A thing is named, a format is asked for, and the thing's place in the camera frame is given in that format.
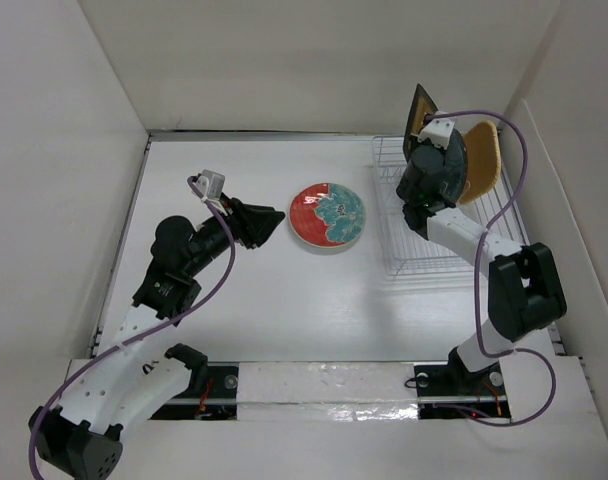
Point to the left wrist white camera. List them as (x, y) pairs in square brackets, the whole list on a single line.
[(208, 187)]

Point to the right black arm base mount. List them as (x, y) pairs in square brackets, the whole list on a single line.
[(449, 391)]

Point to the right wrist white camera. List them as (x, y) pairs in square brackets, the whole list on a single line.
[(437, 132)]

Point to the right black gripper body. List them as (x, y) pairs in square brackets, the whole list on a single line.
[(401, 191)]

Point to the black square plate yellow centre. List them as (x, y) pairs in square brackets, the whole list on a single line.
[(421, 106)]

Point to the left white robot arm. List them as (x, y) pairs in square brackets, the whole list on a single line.
[(81, 428)]

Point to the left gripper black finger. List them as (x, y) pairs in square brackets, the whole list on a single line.
[(252, 238), (248, 219)]

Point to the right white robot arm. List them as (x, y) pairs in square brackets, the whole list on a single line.
[(524, 288)]

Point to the red and teal floral plate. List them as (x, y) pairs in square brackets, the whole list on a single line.
[(327, 215)]

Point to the round dark teal plate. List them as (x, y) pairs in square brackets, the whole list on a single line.
[(456, 164)]

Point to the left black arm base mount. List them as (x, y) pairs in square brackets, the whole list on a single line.
[(211, 394)]

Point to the wrist white camera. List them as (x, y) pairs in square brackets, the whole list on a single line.
[(437, 132), (208, 187)]

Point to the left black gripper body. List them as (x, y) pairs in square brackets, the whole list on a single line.
[(214, 237)]

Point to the orange woven bamboo plate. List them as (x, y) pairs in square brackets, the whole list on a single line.
[(483, 161)]

